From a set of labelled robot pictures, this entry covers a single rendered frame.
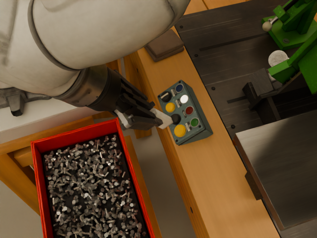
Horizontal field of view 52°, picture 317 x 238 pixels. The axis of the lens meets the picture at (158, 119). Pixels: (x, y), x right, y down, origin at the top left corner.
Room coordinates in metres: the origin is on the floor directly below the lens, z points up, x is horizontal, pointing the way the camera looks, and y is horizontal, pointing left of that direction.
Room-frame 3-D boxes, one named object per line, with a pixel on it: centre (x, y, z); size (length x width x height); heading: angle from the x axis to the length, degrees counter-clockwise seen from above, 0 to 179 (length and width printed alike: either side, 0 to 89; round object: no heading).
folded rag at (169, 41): (0.68, -0.01, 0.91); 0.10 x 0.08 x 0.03; 118
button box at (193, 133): (0.44, -0.06, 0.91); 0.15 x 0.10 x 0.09; 18
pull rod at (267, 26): (0.73, -0.33, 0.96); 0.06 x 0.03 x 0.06; 108
